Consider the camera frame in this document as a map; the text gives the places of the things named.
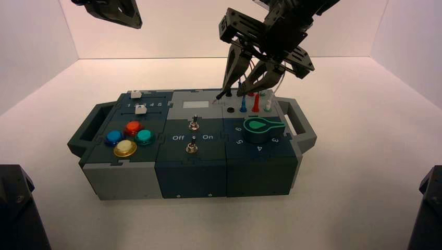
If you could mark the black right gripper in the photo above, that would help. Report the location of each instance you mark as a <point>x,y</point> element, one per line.
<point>283,31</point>

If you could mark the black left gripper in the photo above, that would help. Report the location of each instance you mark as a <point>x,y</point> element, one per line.
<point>77,1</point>

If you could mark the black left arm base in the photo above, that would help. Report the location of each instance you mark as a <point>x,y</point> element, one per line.
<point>17,214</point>

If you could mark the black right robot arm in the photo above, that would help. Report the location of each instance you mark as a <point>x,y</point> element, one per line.
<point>324,5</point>

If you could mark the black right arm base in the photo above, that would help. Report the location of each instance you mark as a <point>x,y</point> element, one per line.
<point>430,220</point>

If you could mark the green rotary knob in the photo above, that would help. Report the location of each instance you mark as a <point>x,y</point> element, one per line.
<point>258,126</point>

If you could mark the white rectangular display window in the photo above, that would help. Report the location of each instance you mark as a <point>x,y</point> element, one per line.
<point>195,104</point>

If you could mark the white slider knob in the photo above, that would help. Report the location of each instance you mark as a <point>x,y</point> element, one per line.
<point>136,94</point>
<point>141,110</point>

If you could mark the red round push button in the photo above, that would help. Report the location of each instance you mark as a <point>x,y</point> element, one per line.
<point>134,127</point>

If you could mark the grey and teal control box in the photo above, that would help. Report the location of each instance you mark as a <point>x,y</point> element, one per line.
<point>190,179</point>

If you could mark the blue round push button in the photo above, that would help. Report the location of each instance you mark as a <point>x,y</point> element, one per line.
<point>114,137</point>

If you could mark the teal round push button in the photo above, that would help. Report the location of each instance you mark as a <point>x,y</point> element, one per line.
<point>144,136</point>

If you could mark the yellow round push button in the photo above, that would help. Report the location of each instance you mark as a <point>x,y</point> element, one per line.
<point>125,148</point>

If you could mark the metal toggle switch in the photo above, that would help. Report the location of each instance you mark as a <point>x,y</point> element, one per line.
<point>191,149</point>
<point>194,126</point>

